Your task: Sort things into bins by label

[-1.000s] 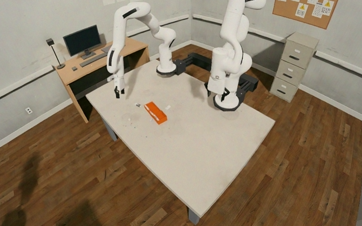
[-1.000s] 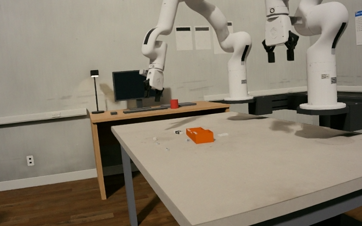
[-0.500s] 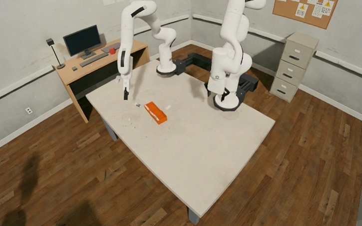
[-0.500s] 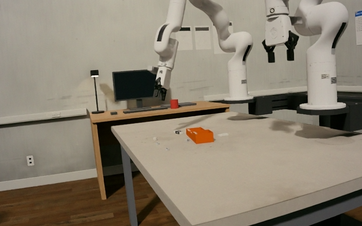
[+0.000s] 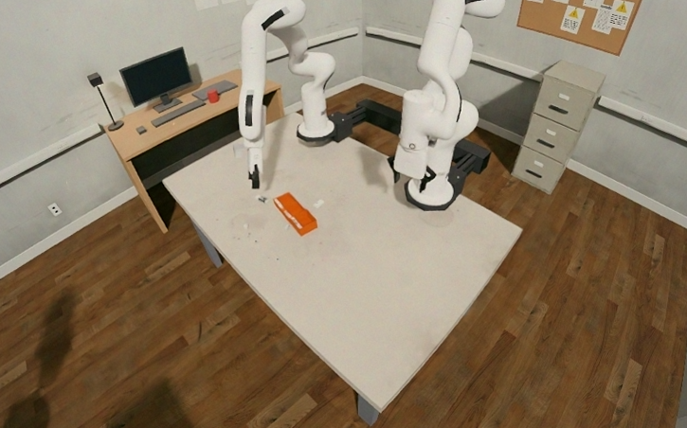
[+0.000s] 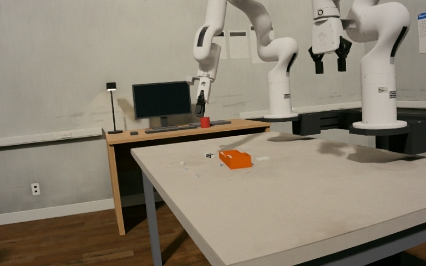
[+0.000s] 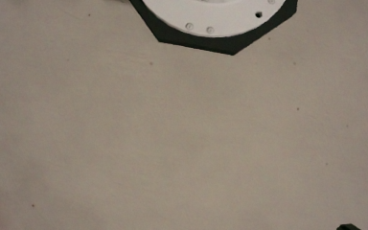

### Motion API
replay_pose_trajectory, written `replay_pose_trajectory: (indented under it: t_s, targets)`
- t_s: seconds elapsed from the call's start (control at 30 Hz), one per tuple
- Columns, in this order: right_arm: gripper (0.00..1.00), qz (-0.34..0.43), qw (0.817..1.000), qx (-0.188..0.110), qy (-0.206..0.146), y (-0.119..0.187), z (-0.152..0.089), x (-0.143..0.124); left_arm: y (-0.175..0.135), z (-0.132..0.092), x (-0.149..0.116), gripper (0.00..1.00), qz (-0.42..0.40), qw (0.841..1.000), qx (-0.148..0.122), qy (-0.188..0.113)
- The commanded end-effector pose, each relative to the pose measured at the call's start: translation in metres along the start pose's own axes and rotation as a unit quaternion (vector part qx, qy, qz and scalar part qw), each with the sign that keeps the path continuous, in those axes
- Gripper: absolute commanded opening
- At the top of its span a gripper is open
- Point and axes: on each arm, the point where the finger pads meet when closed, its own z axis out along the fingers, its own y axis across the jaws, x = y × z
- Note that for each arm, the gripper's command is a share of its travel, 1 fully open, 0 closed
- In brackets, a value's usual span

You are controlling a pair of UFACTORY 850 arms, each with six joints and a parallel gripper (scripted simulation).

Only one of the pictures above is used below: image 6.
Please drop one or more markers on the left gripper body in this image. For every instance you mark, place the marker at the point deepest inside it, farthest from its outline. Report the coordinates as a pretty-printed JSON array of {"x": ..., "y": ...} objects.
[{"x": 325, "y": 35}]

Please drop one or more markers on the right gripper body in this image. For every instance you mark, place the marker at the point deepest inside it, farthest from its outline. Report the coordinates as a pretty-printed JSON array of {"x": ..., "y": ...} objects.
[{"x": 205, "y": 84}]

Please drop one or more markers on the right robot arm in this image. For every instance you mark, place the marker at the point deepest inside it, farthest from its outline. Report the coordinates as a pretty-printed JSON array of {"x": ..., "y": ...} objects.
[{"x": 283, "y": 50}]

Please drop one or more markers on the orange open-top bin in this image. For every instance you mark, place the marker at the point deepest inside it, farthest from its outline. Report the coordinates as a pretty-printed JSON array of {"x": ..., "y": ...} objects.
[{"x": 235, "y": 159}]

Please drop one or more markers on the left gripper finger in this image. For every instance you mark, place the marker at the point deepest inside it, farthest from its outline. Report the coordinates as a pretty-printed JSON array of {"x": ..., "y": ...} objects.
[
  {"x": 342, "y": 54},
  {"x": 317, "y": 60}
]

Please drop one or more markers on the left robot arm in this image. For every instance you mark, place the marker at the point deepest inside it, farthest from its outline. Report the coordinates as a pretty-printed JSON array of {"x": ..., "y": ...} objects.
[{"x": 388, "y": 23}]

